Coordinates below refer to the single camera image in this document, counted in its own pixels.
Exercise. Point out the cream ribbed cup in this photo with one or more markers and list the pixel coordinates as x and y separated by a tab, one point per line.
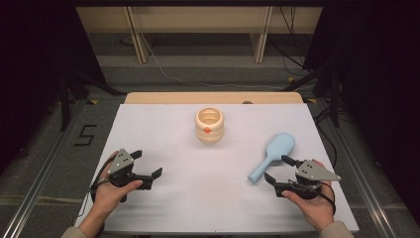
214	133

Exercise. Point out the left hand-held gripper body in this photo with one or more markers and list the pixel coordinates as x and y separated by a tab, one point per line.
120	162

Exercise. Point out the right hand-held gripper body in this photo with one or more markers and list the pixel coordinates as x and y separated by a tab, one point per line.
313	172

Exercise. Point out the person's right hand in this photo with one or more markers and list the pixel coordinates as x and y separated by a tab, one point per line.
315	210

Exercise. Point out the beige wooden desk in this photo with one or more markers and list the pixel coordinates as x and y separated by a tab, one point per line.
198	20

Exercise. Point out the black curtain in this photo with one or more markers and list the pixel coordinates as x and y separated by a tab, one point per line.
379	82
33	66

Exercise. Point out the person's left hand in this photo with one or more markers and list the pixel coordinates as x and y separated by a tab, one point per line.
109	196

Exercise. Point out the yellow floor tape piece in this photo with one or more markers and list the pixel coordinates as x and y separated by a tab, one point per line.
290	79
93	101
310	100

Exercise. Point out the black metal stand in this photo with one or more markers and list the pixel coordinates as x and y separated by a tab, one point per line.
66	99
334	99

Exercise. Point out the metal floor rail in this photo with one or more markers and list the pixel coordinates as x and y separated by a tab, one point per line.
376	211
29	198

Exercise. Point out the light blue paddle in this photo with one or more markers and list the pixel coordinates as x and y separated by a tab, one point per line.
280	145

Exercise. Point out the white table board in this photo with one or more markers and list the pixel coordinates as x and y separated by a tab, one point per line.
204	198

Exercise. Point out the light wooden table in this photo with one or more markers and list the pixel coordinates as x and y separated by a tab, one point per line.
198	98

